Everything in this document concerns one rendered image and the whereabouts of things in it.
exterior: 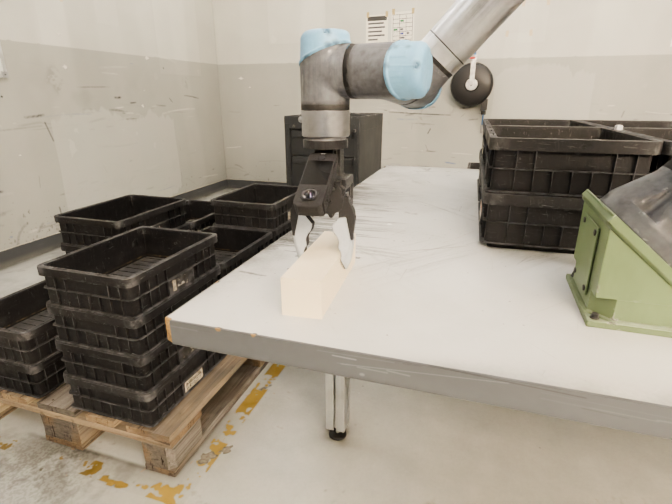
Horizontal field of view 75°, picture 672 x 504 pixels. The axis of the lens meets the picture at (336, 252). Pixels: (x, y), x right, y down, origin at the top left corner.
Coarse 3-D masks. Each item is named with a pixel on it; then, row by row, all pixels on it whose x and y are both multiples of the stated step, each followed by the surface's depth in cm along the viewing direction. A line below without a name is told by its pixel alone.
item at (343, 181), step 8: (304, 144) 69; (312, 144) 67; (320, 144) 67; (328, 144) 67; (336, 144) 67; (344, 144) 68; (320, 152) 69; (328, 152) 69; (336, 152) 72; (336, 176) 73; (344, 176) 73; (352, 176) 75; (336, 184) 69; (344, 184) 71; (352, 184) 76; (336, 192) 69; (344, 192) 71; (352, 192) 76; (336, 200) 69; (352, 200) 77; (328, 208) 70; (336, 208) 70; (312, 216) 72
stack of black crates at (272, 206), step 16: (240, 192) 207; (256, 192) 221; (272, 192) 218; (288, 192) 216; (224, 208) 186; (240, 208) 184; (256, 208) 180; (272, 208) 178; (288, 208) 195; (224, 224) 188; (240, 224) 186; (256, 224) 184; (272, 224) 181; (288, 224) 193; (272, 240) 184
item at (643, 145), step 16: (528, 128) 119; (544, 128) 118; (560, 128) 116; (576, 128) 115; (592, 128) 114; (608, 128) 110; (496, 144) 87; (512, 144) 86; (528, 144) 85; (544, 144) 84; (560, 144) 84; (576, 144) 83; (592, 144) 82; (608, 144) 81; (624, 144) 81; (640, 144) 80; (656, 144) 79
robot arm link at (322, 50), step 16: (304, 32) 63; (320, 32) 61; (336, 32) 62; (304, 48) 63; (320, 48) 62; (336, 48) 62; (304, 64) 64; (320, 64) 63; (336, 64) 62; (304, 80) 65; (320, 80) 63; (336, 80) 62; (304, 96) 66; (320, 96) 64; (336, 96) 64
